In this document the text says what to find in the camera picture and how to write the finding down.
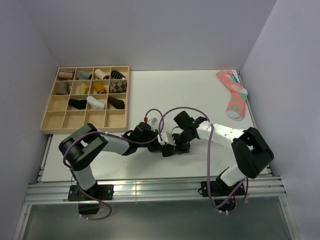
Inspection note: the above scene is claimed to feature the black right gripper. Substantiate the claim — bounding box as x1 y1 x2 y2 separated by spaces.
169 131 194 156

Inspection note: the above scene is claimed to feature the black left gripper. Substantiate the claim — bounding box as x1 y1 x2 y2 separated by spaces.
137 129 168 153

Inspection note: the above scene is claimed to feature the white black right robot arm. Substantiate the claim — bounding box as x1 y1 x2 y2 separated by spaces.
173 111 275 195

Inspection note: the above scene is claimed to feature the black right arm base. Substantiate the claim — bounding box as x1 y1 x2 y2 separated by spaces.
198 180 245 212

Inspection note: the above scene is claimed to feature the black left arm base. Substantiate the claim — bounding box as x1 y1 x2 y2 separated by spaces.
67 183 114 215

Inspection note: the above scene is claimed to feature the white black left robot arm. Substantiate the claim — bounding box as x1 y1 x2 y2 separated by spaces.
58 122 162 200

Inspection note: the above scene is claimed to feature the dark brown rolled sock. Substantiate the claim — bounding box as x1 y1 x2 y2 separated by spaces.
107 96 125 110

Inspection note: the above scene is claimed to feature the pink patterned sock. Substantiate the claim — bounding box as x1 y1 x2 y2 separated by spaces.
216 69 248 121

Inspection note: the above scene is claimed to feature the brown checkered rolled sock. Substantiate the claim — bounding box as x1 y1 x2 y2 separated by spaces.
109 81 127 94

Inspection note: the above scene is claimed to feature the white rolled sock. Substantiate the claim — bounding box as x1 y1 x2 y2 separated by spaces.
86 95 106 110

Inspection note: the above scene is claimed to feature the wooden compartment tray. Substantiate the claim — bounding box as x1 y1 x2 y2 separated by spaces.
40 66 131 134

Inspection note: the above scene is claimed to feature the mustard yellow rolled sock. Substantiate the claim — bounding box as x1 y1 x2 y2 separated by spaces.
93 82 107 94

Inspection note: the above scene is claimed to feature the black white striped sock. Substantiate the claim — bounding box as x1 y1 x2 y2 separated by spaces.
110 70 126 80

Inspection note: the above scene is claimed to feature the black rolled sock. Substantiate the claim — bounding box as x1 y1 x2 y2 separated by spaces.
68 98 87 110

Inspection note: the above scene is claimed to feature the pale yellow rolled sock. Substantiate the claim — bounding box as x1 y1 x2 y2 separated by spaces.
78 83 90 95

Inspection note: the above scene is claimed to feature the cream rolled sock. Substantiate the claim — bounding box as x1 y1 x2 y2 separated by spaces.
94 69 110 80

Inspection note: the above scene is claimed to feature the grey rolled sock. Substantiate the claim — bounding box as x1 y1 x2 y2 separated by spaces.
76 70 92 80

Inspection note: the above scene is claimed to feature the taupe rolled sock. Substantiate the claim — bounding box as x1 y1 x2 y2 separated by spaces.
55 82 70 95

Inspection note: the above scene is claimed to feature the beige purple rolled sock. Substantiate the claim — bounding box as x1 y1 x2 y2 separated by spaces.
58 69 75 80

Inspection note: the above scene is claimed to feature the aluminium frame rail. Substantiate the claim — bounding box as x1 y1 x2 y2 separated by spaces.
23 135 286 205

